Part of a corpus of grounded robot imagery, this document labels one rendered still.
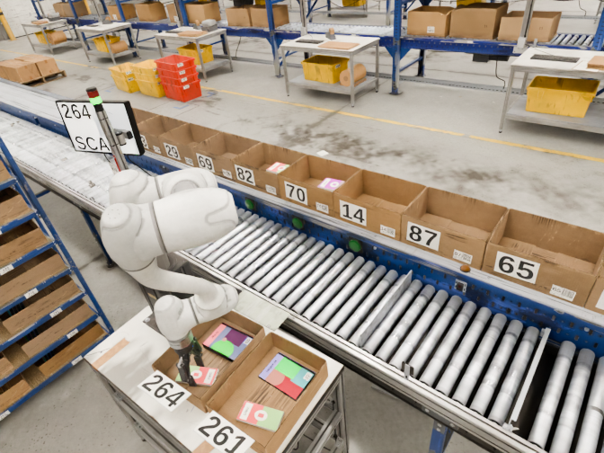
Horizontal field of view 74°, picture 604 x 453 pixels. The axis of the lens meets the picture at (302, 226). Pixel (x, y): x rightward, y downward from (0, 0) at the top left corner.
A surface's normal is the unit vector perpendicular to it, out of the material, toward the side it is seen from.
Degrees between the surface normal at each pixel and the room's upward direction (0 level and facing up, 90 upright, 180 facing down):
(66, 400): 0
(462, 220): 89
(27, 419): 0
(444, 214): 89
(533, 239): 89
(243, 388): 0
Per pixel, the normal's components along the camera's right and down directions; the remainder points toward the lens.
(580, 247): -0.62, 0.51
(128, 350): -0.10, -0.80
